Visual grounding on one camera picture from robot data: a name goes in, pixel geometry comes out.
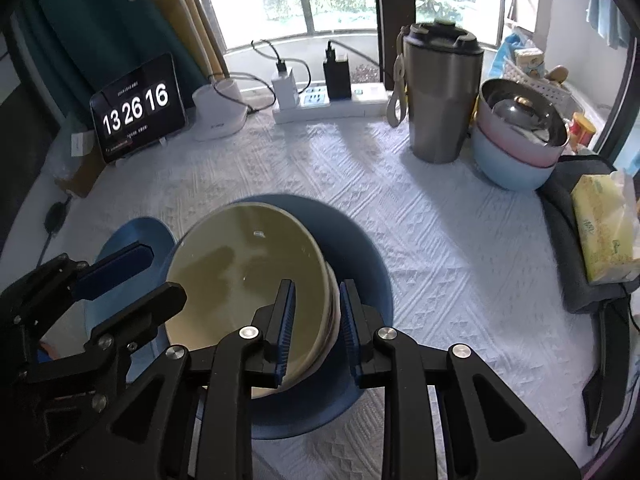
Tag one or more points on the black round device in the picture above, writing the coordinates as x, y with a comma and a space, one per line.
52, 217

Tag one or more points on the red and yellow can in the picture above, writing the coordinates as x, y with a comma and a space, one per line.
582, 130

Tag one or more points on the white paper card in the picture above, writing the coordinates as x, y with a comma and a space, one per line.
81, 145

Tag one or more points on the white cylindrical device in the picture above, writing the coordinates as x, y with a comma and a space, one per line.
217, 115

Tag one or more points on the light blue hanging towel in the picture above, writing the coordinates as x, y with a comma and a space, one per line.
607, 15

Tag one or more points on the pale pink plastic basin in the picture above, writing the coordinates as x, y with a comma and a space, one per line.
492, 142

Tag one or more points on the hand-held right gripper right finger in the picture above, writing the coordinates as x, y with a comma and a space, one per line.
348, 330

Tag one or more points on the white tablet stand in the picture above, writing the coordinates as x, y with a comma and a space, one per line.
161, 141

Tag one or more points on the dark sliding door frame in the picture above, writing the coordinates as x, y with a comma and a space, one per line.
392, 0

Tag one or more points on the white power strip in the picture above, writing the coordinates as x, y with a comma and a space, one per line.
350, 105

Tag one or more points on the white textured tablecloth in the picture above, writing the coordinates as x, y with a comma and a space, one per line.
450, 260

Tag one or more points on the white charger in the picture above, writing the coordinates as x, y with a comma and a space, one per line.
285, 87

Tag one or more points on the small printed packet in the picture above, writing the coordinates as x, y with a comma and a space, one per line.
530, 62

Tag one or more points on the cardboard box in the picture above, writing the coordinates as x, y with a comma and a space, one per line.
82, 175

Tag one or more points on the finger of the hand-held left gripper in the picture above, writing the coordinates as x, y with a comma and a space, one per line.
140, 317
115, 265

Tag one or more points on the blue plastic bag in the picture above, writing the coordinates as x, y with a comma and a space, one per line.
502, 57

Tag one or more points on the black tablet with clock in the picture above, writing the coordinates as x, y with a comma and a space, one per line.
135, 105

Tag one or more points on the black charger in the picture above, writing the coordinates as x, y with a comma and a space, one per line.
337, 77

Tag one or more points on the brown round item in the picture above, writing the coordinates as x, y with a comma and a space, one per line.
556, 75

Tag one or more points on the yellow tissue pack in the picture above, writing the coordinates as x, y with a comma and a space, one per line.
605, 235

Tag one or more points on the yellow curtain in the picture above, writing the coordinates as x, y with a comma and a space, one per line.
205, 45

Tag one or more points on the steel tumbler with black lid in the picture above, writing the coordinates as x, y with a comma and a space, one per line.
440, 105

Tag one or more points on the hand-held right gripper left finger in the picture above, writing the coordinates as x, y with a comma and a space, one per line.
284, 330

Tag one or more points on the blue plate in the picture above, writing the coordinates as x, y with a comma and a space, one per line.
132, 230

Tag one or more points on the teal curtain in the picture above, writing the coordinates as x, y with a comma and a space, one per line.
100, 20

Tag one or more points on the cream bowl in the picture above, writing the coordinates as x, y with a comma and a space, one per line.
240, 270

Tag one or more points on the white plastic basket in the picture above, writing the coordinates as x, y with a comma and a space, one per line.
545, 92

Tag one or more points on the blue bowl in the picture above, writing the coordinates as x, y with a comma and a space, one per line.
360, 260

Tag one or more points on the pale blue plastic basin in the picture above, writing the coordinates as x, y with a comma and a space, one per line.
505, 172

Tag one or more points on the steel pot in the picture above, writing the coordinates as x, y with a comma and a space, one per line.
500, 92

